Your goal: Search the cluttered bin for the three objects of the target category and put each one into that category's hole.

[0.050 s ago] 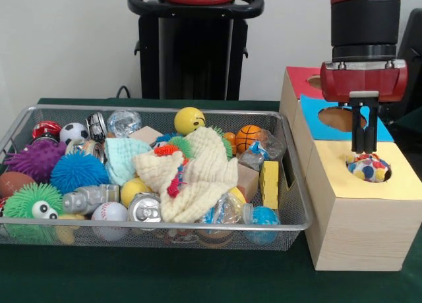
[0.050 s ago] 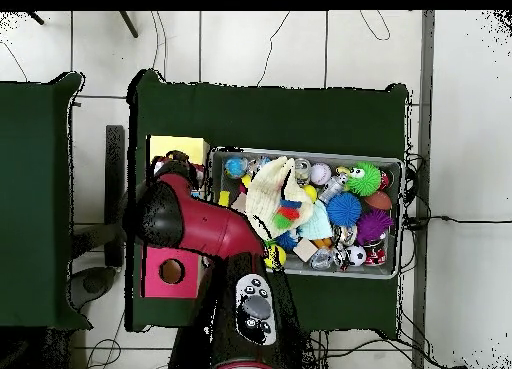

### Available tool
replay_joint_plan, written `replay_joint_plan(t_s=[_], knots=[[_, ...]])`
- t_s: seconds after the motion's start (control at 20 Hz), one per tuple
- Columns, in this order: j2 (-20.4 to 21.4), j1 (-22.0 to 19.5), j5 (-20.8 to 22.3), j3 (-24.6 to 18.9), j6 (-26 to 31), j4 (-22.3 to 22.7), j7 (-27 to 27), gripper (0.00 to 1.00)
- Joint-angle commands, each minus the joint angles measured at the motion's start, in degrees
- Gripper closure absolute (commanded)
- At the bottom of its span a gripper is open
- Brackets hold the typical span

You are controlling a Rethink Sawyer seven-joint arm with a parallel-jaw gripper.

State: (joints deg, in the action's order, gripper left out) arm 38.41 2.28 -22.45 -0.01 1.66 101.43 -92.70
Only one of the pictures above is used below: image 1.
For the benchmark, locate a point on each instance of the yellow smiley ball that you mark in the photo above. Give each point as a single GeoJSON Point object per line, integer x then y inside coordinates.
{"type": "Point", "coordinates": [188, 120]}

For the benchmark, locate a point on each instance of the yellow foam block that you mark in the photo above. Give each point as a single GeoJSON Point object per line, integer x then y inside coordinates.
{"type": "Point", "coordinates": [269, 187]}

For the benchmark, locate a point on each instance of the crushed red soda can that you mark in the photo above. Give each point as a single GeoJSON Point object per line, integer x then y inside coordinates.
{"type": "Point", "coordinates": [96, 126]}

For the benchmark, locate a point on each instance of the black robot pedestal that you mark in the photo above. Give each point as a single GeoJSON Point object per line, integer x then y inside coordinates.
{"type": "Point", "coordinates": [194, 52]}

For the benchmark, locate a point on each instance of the cream knitted cloth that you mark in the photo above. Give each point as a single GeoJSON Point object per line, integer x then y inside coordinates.
{"type": "Point", "coordinates": [204, 184]}

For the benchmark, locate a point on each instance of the large blue spiky ball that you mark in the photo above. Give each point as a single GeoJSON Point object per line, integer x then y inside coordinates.
{"type": "Point", "coordinates": [79, 173]}

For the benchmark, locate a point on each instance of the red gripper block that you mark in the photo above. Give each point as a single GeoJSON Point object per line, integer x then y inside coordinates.
{"type": "Point", "coordinates": [362, 82]}

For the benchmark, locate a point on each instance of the wooden box with three holes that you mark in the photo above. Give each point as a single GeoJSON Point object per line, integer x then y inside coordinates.
{"type": "Point", "coordinates": [362, 234]}

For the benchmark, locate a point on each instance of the dark green tablecloth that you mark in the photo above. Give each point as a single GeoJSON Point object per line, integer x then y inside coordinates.
{"type": "Point", "coordinates": [412, 118]}
{"type": "Point", "coordinates": [165, 276]}

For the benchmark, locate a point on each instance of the multicolour spiky caterpillar toy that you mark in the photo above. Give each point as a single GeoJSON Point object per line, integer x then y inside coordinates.
{"type": "Point", "coordinates": [168, 149]}

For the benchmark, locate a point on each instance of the purple spiky ball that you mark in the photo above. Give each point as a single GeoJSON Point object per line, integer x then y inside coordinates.
{"type": "Point", "coordinates": [36, 159]}

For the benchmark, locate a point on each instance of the large green spiky ball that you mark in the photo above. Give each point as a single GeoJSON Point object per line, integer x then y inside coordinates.
{"type": "Point", "coordinates": [19, 201]}

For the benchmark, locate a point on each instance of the shallow mesh bin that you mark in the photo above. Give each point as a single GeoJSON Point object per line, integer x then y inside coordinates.
{"type": "Point", "coordinates": [125, 238]}

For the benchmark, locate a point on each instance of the orange basketball toy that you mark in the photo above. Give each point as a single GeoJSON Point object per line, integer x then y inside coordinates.
{"type": "Point", "coordinates": [247, 138]}

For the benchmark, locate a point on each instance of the colourful polka dot cloth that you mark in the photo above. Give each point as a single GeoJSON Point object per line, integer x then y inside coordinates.
{"type": "Point", "coordinates": [369, 169]}

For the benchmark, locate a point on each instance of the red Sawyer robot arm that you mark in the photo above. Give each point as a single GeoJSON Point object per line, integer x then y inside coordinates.
{"type": "Point", "coordinates": [362, 26]}

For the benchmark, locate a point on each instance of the blue globe ball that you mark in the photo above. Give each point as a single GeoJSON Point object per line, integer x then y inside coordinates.
{"type": "Point", "coordinates": [263, 215]}

